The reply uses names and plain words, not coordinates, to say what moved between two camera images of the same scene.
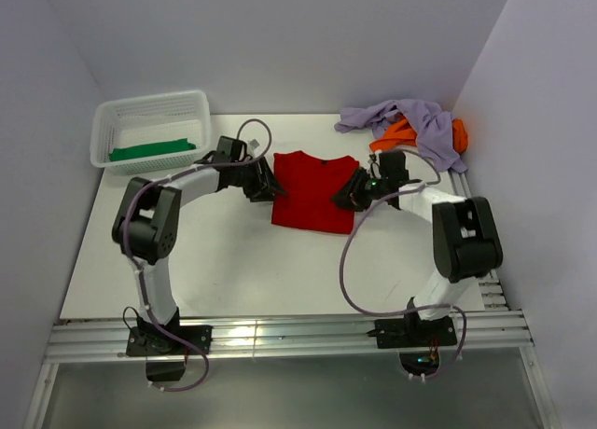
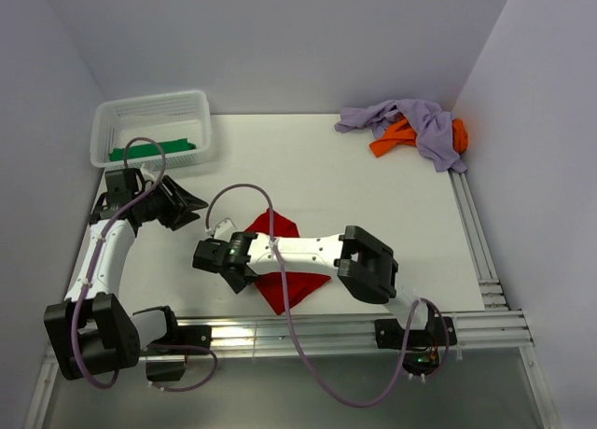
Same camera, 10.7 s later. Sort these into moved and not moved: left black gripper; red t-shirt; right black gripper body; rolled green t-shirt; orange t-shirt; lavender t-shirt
Moved: right black gripper body; left black gripper; red t-shirt
Not moved: rolled green t-shirt; orange t-shirt; lavender t-shirt
